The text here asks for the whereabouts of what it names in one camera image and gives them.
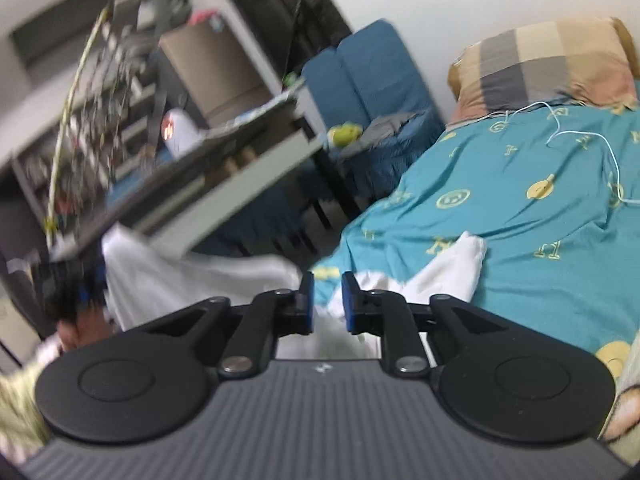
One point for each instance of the white humidifier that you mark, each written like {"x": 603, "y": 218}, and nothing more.
{"x": 182, "y": 135}

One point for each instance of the checked pillow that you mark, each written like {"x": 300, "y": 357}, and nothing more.
{"x": 540, "y": 60}

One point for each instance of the white t-shirt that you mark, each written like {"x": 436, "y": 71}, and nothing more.
{"x": 200, "y": 280}

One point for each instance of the pink container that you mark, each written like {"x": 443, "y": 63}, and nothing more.
{"x": 202, "y": 17}

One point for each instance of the blue covered chair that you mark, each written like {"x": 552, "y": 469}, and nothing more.
{"x": 380, "y": 70}
{"x": 260, "y": 225}
{"x": 322, "y": 80}

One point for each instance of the cluttered grey storage shelf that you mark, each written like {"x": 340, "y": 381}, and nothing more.
{"x": 100, "y": 85}

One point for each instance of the brown refrigerator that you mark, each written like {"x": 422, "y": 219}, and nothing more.
{"x": 220, "y": 65}

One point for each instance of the pale green fleece blanket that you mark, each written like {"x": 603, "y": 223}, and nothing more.
{"x": 625, "y": 410}

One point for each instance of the teal patterned bed sheet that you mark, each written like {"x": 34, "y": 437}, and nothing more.
{"x": 500, "y": 195}

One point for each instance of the yellowish thin rod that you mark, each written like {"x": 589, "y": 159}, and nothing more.
{"x": 70, "y": 105}

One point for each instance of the grey cloth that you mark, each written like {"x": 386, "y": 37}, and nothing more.
{"x": 385, "y": 130}

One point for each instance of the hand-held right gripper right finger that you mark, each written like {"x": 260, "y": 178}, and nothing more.
{"x": 349, "y": 305}

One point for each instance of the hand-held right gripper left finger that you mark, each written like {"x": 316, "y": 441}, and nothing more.
{"x": 307, "y": 305}

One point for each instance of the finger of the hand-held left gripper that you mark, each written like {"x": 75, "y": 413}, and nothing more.
{"x": 94, "y": 282}

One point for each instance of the person's left hand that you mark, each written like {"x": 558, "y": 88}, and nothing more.
{"x": 87, "y": 330}

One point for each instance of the white black desk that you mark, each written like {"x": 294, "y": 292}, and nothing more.
{"x": 240, "y": 180}

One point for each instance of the small green box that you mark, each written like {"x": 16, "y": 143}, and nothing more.
{"x": 291, "y": 80}

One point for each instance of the dark glass door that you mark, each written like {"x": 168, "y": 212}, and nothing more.
{"x": 310, "y": 10}

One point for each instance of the pale green fuzzy cloth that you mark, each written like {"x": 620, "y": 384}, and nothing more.
{"x": 20, "y": 410}

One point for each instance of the green plush toy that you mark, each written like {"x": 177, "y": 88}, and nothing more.
{"x": 344, "y": 135}

